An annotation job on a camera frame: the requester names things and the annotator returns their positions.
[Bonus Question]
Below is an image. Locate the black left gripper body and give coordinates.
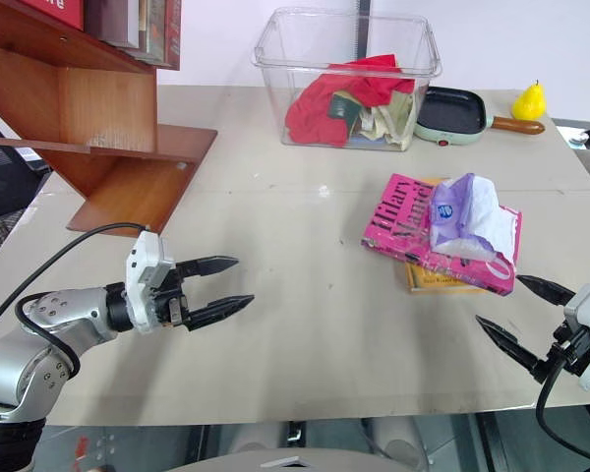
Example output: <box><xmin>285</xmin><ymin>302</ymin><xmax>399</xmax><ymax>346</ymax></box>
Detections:
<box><xmin>151</xmin><ymin>266</ymin><xmax>189</xmax><ymax>329</ymax></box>

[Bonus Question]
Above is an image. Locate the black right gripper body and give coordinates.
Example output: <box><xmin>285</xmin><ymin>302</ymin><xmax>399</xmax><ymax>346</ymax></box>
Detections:
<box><xmin>537</xmin><ymin>318</ymin><xmax>590</xmax><ymax>385</ymax></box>

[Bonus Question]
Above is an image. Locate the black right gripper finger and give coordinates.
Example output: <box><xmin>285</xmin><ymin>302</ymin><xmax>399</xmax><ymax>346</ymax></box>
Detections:
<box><xmin>475</xmin><ymin>314</ymin><xmax>548</xmax><ymax>384</ymax></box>
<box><xmin>515</xmin><ymin>274</ymin><xmax>577</xmax><ymax>308</ymax></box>

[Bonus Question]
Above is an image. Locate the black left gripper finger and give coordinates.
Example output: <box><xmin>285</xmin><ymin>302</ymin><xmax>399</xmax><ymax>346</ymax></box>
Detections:
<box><xmin>183</xmin><ymin>294</ymin><xmax>256</xmax><ymax>332</ymax></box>
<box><xmin>176</xmin><ymin>255</ymin><xmax>241</xmax><ymax>282</ymax></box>

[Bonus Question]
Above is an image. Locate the yellow book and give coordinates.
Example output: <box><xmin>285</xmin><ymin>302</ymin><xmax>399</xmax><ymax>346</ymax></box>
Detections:
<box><xmin>404</xmin><ymin>176</ymin><xmax>489</xmax><ymax>295</ymax></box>

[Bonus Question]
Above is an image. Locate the pink paperback book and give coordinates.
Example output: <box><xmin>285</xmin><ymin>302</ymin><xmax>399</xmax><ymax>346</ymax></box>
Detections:
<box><xmin>359</xmin><ymin>172</ymin><xmax>524</xmax><ymax>297</ymax></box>

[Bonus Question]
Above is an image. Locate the brown wooden bookshelf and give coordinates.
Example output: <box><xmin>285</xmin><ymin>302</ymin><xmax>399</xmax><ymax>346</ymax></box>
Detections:
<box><xmin>0</xmin><ymin>0</ymin><xmax>219</xmax><ymax>233</ymax></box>

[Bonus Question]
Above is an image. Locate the dark red book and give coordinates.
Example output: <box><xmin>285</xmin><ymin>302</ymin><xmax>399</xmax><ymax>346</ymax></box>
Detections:
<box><xmin>147</xmin><ymin>0</ymin><xmax>183</xmax><ymax>71</ymax></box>

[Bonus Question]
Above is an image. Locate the thin dark book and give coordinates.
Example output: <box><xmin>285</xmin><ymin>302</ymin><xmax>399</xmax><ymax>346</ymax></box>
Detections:
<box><xmin>137</xmin><ymin>0</ymin><xmax>152</xmax><ymax>54</ymax></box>

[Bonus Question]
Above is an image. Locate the grey white book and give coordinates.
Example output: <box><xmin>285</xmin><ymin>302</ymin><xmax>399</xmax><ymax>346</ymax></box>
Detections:
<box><xmin>85</xmin><ymin>0</ymin><xmax>143</xmax><ymax>51</ymax></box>

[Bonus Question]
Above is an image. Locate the purple white tissue pack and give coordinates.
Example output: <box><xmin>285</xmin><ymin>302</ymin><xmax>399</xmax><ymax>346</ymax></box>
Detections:
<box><xmin>428</xmin><ymin>172</ymin><xmax>518</xmax><ymax>266</ymax></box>

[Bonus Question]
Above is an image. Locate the red cloth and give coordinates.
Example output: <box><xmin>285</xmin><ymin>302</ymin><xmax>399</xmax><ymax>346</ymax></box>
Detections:
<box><xmin>284</xmin><ymin>54</ymin><xmax>417</xmax><ymax>148</ymax></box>

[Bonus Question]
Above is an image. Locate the yellow pear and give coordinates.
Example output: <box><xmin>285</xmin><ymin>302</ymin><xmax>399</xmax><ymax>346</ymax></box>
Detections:
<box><xmin>511</xmin><ymin>79</ymin><xmax>549</xmax><ymax>121</ymax></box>

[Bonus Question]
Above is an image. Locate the green electric skillet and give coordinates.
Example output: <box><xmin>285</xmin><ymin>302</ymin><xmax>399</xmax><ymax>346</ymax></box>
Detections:
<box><xmin>413</xmin><ymin>86</ymin><xmax>547</xmax><ymax>149</ymax></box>

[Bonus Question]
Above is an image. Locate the dark green patch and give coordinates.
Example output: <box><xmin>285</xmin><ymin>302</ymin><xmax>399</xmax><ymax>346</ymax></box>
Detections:
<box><xmin>327</xmin><ymin>92</ymin><xmax>363</xmax><ymax>122</ymax></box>

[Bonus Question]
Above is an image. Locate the clear plastic storage bin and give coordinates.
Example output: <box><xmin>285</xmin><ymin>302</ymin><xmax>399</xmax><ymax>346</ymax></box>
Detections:
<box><xmin>250</xmin><ymin>6</ymin><xmax>443</xmax><ymax>152</ymax></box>

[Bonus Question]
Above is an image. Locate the cream cloth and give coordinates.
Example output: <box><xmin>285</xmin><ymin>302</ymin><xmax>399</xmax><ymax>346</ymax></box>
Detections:
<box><xmin>357</xmin><ymin>90</ymin><xmax>420</xmax><ymax>150</ymax></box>

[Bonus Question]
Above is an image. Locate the black vertical pole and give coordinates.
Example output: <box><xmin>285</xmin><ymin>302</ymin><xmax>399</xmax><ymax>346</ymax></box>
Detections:
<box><xmin>354</xmin><ymin>0</ymin><xmax>373</xmax><ymax>63</ymax></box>

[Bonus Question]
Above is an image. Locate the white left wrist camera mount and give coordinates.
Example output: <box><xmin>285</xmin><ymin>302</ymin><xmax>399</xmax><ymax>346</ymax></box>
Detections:
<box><xmin>124</xmin><ymin>229</ymin><xmax>179</xmax><ymax>336</ymax></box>

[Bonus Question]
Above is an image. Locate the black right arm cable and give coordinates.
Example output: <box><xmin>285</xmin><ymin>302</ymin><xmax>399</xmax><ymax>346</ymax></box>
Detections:
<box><xmin>535</xmin><ymin>356</ymin><xmax>590</xmax><ymax>466</ymax></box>

